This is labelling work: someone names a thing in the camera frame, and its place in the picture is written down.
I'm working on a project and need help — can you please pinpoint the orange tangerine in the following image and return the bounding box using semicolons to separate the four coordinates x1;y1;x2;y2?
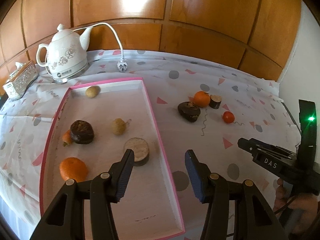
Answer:
59;157;88;183
193;91;210;108

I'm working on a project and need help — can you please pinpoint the small red tomato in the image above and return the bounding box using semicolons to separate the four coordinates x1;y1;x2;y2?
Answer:
222;111;235;124

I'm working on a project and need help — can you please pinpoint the small orange carrot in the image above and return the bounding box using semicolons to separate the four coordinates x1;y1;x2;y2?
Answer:
62;129;73;147

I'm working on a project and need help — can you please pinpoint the dark brown fruit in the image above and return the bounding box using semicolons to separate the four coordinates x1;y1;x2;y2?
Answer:
177;101;201;122
70;120;94;144

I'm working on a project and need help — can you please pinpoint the small purple cut yam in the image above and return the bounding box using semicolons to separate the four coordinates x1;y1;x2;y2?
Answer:
209;95;222;109

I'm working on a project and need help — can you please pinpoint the large purple cut yam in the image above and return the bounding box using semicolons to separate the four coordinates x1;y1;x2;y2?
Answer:
124;138;150;166

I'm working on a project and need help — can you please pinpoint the yellow-green round fruit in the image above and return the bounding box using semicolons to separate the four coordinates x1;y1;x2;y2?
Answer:
111;118;126;135

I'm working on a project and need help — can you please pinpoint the small tan potato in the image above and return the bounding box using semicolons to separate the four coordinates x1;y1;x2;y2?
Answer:
85;86;100;98

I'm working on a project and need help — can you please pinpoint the person's right hand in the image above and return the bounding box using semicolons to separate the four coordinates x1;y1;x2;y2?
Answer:
273;178;318;235

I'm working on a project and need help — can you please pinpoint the patterned white tablecloth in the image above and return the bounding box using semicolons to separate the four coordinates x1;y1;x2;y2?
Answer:
1;50;300;239

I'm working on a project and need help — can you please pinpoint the pink shallow tray box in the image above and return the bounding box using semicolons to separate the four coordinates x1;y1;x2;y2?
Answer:
39;77;185;239

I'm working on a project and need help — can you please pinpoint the silver tissue box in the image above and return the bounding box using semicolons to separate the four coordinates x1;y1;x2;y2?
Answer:
3;60;39;101

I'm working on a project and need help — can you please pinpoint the white ceramic electric kettle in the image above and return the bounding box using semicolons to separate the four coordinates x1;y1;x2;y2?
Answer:
36;24;92;83

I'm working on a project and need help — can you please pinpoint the white kettle power cord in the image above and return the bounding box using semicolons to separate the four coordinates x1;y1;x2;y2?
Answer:
73;22;129;73

